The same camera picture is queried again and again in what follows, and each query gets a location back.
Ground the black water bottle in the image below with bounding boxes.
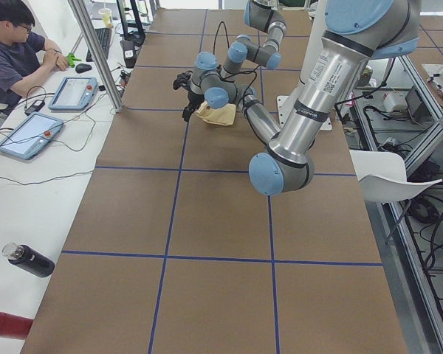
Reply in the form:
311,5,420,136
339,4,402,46
1,243,55,278

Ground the black keyboard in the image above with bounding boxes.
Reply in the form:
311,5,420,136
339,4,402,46
94,27,112,60

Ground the far blue teach pendant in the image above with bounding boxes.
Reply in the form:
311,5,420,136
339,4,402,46
48,76,98,111

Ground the aluminium frame post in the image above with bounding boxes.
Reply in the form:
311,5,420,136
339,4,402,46
67,0,123,113

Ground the black computer mouse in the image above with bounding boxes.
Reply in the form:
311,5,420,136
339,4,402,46
75,63,92,74

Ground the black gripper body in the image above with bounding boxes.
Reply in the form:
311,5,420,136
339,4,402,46
172,72,204,111

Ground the seated person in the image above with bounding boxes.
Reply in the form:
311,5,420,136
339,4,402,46
0,1,69,111

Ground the white plastic chair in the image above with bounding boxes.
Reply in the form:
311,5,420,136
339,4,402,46
349,150,442,203

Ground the drink cup with straw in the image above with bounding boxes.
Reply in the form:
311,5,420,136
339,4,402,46
98,2,113,29

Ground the near blue teach pendant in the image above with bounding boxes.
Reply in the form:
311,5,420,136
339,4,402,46
0,112,64,160

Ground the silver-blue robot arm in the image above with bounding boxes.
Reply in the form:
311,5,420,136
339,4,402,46
221,1,287,79
173,1,422,195

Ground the green plastic clamp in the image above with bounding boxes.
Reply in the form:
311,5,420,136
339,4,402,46
66,52,82,68

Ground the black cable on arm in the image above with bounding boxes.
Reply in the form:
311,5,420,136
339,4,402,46
213,21,230,60
228,68,261,108

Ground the red cylinder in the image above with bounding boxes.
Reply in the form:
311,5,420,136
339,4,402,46
0,312,33,340

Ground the cream long-sleeve printed shirt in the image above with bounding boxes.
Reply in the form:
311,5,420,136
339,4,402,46
196,102,236,126

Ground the black labelled box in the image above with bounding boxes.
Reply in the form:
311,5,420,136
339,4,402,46
120,39,137,69

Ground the blue teach pendant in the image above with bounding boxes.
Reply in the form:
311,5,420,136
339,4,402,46
0,112,64,160
48,76,98,111

